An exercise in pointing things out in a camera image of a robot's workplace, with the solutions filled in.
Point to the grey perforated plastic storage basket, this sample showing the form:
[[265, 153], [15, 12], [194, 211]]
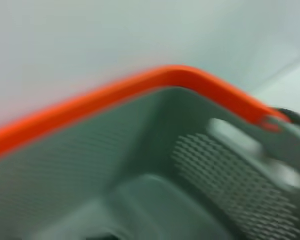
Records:
[[115, 162]]

